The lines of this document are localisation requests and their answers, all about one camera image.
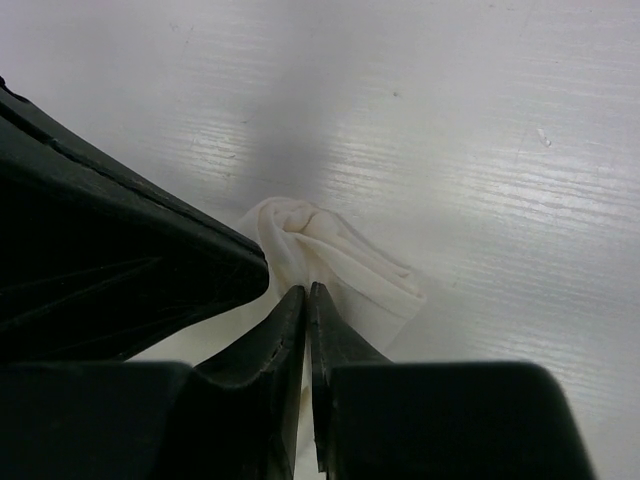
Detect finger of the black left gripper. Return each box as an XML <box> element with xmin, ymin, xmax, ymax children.
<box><xmin>1</xmin><ymin>88</ymin><xmax>269</xmax><ymax>363</ymax></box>

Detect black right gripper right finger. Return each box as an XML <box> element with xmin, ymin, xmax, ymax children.
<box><xmin>307</xmin><ymin>282</ymin><xmax>391</xmax><ymax>473</ymax></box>

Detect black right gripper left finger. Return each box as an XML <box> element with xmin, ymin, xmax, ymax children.
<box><xmin>195</xmin><ymin>286</ymin><xmax>306</xmax><ymax>479</ymax></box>

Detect white cloth napkin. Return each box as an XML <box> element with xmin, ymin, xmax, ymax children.
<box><xmin>117</xmin><ymin>196</ymin><xmax>429</xmax><ymax>480</ymax></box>

